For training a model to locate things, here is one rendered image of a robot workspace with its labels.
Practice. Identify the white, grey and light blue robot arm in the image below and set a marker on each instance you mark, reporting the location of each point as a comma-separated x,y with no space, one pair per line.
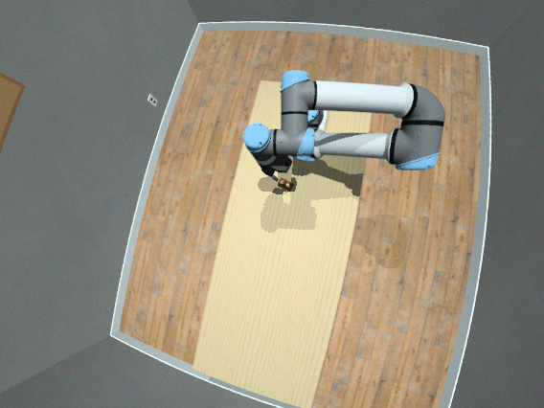
414,146

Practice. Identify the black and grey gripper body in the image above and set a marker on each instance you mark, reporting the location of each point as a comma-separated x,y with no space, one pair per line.
276,163

